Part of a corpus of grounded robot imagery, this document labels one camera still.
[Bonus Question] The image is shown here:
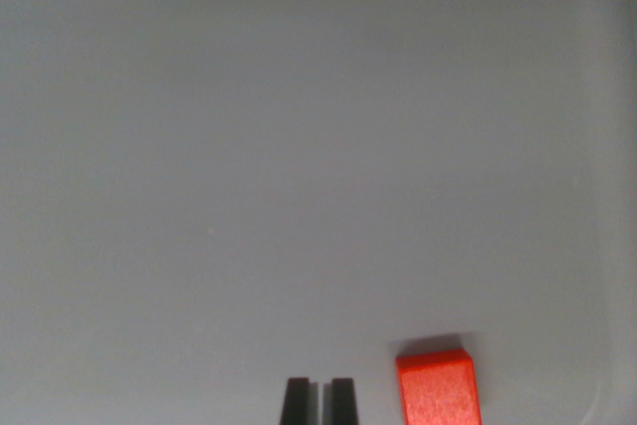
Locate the red block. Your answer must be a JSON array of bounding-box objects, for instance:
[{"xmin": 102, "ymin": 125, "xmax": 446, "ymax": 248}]
[{"xmin": 394, "ymin": 348, "xmax": 484, "ymax": 425}]

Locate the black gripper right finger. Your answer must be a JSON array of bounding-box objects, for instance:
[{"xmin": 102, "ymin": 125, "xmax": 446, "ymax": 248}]
[{"xmin": 322, "ymin": 377, "xmax": 361, "ymax": 425}]

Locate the white plastic bin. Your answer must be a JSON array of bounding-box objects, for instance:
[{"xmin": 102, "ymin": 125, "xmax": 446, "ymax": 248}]
[{"xmin": 0, "ymin": 0, "xmax": 637, "ymax": 425}]

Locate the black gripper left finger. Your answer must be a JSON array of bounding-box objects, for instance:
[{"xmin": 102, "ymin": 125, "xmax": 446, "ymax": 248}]
[{"xmin": 280, "ymin": 377, "xmax": 319, "ymax": 425}]

